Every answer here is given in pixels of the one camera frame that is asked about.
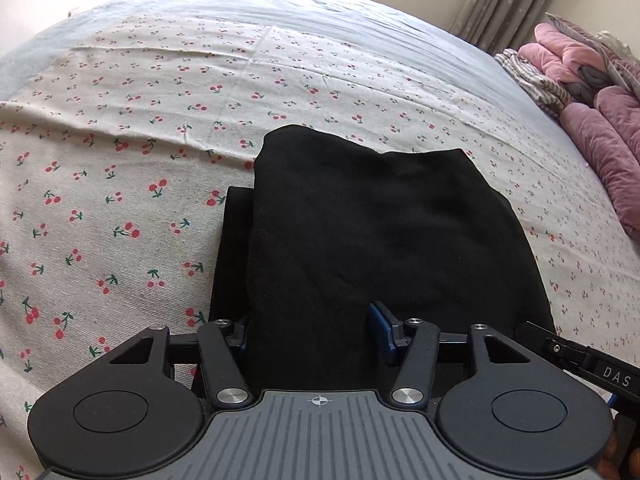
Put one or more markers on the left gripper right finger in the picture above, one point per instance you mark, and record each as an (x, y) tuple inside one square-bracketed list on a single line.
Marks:
[(409, 352)]

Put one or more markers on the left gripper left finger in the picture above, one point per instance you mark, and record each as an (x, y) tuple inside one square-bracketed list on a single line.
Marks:
[(223, 383)]

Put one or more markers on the black pants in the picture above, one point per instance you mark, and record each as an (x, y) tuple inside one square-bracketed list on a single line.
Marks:
[(330, 226)]

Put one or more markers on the cherry print cloth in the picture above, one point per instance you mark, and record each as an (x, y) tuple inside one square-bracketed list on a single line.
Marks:
[(68, 297)]

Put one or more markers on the striped brown cloth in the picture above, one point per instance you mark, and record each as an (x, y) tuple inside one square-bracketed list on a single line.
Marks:
[(547, 94)]

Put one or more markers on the pink grey quilt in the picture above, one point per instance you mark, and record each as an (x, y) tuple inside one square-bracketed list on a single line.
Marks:
[(596, 94)]

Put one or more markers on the right grey curtain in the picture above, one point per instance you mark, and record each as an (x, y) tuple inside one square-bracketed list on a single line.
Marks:
[(494, 25)]

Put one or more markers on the light blue bed sheet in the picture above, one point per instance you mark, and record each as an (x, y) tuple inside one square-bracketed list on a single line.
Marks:
[(300, 10)]

